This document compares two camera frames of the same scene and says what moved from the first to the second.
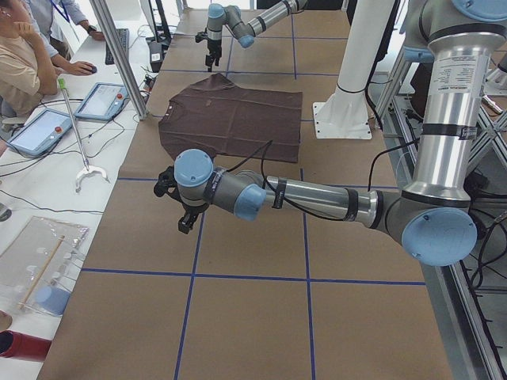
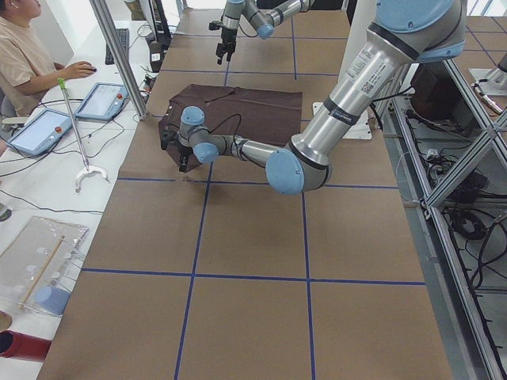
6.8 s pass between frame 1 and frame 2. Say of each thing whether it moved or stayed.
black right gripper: moved
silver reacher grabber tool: stayed
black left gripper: moved
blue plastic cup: stayed
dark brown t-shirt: stayed
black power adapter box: stayed
